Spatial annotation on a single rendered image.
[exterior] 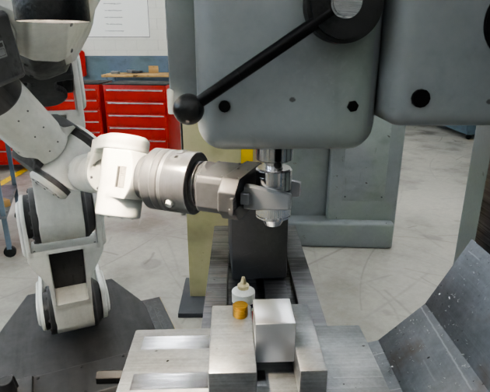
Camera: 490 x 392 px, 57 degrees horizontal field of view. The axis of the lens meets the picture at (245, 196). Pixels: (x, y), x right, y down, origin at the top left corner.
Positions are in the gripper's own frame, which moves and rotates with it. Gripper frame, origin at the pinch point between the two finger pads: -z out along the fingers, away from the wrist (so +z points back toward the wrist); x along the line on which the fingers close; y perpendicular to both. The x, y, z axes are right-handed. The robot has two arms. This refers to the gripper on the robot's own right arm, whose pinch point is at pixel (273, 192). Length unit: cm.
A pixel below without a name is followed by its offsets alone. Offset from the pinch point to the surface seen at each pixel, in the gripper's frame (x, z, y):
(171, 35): -6.1, 10.9, -19.3
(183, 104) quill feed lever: -16.3, 4.4, -13.2
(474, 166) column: 31.4, -27.8, 1.5
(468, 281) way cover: 21.3, -28.6, 19.0
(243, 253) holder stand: 27.4, 13.7, 23.9
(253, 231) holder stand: 28.3, 11.8, 18.9
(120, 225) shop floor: 235, 195, 126
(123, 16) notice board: 763, 530, -63
